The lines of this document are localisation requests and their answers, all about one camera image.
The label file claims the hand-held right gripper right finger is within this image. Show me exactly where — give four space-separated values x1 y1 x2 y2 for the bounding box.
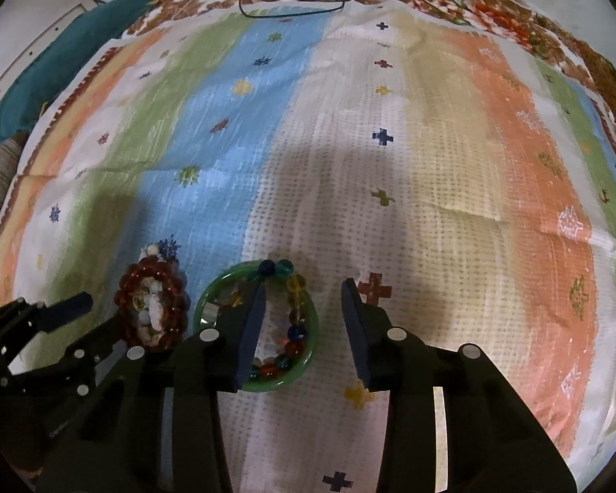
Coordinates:
341 278 579 493

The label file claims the pastel striped blanket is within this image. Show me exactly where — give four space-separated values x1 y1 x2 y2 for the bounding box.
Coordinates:
0 6 616 493

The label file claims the brown floral bedsheet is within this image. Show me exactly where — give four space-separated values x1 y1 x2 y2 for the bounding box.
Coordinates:
126 0 616 147

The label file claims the multicolour glass bead bracelet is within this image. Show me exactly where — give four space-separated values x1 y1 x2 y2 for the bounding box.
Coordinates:
226 260 311 377

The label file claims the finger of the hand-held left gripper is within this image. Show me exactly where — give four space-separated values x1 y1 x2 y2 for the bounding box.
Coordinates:
7 318 130 400
0 291 94 366

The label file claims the white shell bracelet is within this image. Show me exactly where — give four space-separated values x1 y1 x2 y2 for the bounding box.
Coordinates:
132 244 182 342

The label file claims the teal pillow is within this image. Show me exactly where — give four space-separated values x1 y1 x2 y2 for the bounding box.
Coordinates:
0 0 156 150

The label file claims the green bangle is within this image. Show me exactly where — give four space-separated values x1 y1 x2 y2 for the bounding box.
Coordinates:
193 261 320 394

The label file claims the red bead bracelet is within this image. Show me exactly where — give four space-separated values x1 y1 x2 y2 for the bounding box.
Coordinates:
114 259 192 353

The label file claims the white board panel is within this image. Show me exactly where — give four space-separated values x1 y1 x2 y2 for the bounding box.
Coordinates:
0 0 106 114

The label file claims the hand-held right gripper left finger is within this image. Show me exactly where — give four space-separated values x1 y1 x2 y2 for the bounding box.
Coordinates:
35 284 267 493

